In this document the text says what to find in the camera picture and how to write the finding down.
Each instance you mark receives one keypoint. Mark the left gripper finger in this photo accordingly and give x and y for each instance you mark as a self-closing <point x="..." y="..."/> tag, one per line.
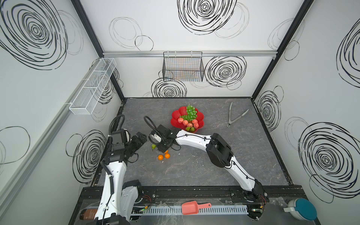
<point x="138" y="138"/>
<point x="139" y="145"/>

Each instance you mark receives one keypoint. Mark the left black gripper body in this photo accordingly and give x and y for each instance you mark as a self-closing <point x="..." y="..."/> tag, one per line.
<point x="127" y="146"/>

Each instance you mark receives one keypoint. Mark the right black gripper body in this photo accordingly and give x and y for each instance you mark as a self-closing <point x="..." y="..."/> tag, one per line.
<point x="165" y="144"/>

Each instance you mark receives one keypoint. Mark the red flower-shaped bowl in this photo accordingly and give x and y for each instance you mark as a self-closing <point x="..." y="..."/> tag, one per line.
<point x="176" y="115"/>

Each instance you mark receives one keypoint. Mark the green grape bunch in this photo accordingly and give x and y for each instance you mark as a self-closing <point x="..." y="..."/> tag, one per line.
<point x="190" y="114"/>

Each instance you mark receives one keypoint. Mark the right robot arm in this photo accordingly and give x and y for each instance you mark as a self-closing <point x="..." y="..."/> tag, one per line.
<point x="219" y="152"/>

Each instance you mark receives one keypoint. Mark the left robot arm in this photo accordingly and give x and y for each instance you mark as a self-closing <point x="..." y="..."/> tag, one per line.
<point x="118" y="198"/>

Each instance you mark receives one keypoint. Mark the pink plastic scoop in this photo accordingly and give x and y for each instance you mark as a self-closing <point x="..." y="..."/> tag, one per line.
<point x="190" y="208"/>

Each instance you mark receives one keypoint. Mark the teal and white container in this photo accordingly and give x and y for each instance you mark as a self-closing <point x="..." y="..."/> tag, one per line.
<point x="301" y="209"/>

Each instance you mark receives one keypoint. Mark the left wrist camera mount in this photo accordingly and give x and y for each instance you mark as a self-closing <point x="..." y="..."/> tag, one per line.
<point x="128" y="136"/>

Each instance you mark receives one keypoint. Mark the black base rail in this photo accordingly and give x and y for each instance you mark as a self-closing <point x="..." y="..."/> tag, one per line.
<point x="153" y="194"/>

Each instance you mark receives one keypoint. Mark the white mesh wall shelf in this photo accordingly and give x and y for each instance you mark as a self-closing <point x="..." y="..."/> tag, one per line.
<point x="96" y="88"/>

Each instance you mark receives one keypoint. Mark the black wire basket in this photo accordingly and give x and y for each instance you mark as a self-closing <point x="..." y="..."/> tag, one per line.
<point x="183" y="66"/>

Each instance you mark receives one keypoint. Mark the white slotted cable duct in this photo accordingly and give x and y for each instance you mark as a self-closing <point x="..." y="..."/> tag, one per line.
<point x="177" y="210"/>

